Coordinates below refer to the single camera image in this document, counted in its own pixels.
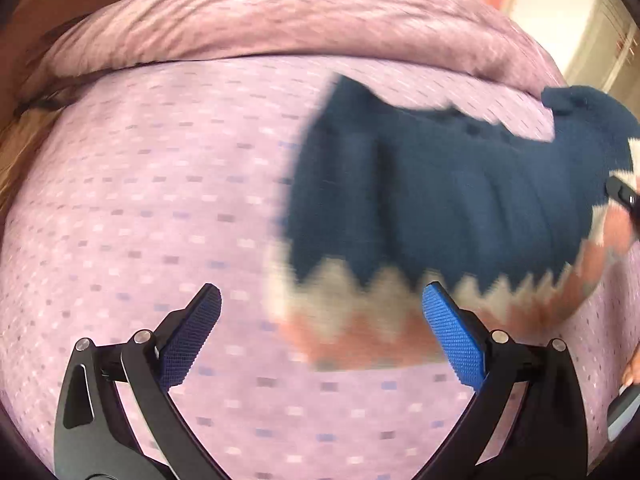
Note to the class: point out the pink pillow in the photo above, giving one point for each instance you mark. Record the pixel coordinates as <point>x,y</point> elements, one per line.
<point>250,25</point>

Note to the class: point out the person's right hand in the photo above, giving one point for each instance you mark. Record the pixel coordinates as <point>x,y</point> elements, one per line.
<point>634,374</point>

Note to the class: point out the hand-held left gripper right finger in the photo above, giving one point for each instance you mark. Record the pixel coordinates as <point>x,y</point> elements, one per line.
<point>452,340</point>

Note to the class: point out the white wardrobe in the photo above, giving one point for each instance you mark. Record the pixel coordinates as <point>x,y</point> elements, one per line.
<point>590,30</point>

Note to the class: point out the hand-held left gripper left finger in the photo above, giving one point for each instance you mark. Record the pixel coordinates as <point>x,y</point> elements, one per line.
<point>190,340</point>

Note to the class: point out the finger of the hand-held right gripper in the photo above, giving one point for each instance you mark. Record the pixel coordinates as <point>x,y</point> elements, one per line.
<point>622,192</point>

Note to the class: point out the purple dotted bed sheet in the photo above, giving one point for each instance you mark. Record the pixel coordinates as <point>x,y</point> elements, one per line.
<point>150,200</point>

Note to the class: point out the tan brown blanket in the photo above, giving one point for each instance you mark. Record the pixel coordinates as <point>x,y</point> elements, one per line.
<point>20,155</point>

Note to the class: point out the navy diamond-pattern knit sweater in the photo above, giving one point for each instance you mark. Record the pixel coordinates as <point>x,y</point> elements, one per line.
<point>440,200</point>

